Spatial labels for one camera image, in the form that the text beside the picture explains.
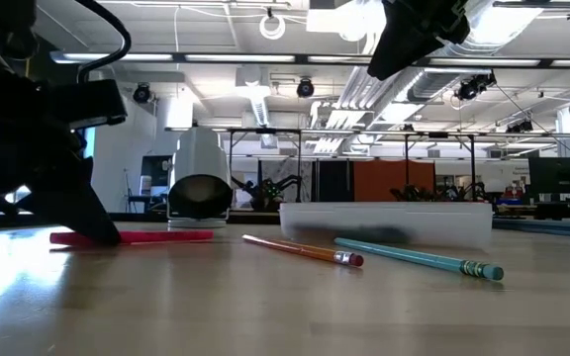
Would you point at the clear plastic supply box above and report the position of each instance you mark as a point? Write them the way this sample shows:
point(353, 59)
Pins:
point(389, 222)

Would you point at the black ceiling rail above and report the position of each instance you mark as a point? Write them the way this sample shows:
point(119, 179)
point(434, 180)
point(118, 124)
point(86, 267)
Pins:
point(537, 4)

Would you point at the white ribbed ceiling duct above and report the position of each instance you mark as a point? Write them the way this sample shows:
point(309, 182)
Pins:
point(364, 89)

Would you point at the teal pencil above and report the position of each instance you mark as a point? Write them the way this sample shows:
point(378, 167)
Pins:
point(413, 257)

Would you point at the blue bar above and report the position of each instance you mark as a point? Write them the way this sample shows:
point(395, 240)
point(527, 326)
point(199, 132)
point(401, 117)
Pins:
point(552, 228)

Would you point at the black background robot arm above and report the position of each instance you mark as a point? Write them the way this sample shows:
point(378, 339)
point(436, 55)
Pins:
point(267, 193)
point(413, 193)

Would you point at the orange partition panel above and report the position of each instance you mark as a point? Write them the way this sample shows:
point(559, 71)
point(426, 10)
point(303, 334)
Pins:
point(389, 180)

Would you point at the pink highlighter pen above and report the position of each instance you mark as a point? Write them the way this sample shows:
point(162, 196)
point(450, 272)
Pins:
point(166, 236)

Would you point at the black metal frame stand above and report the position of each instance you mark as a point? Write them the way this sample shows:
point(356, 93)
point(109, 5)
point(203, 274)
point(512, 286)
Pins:
point(265, 131)

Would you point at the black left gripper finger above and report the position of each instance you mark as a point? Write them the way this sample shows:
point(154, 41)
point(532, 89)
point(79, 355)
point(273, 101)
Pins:
point(77, 203)

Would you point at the orange pencil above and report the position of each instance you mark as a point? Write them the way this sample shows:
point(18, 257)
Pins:
point(305, 251)

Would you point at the small white appliance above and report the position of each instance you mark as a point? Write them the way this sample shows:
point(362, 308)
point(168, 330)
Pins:
point(145, 185)

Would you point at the black computer monitor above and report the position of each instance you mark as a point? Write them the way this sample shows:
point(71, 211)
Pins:
point(559, 175)

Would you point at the black partition panel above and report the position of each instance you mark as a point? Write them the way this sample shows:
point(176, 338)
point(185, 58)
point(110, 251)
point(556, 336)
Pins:
point(334, 180)

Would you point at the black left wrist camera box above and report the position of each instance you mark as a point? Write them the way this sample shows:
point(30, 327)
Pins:
point(99, 101)

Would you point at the black ceiling lamp cluster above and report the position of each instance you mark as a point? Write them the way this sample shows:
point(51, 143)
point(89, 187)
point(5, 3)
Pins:
point(470, 89)
point(520, 127)

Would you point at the dark wall board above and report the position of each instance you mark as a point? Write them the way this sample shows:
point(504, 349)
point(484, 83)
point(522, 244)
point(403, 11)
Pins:
point(156, 170)

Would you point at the white cylindrical container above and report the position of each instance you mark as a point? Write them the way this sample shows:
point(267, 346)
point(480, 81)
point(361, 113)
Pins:
point(198, 153)

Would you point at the dark background desk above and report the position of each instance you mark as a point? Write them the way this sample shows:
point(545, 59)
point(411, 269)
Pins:
point(562, 210)

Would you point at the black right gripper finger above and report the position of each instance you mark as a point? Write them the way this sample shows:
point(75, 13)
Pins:
point(399, 49)

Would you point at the white ceiling vent unit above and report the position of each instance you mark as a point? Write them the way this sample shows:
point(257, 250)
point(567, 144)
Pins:
point(255, 94)

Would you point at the black round ceiling lamp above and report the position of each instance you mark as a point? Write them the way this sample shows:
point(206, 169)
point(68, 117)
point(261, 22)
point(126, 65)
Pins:
point(141, 93)
point(305, 88)

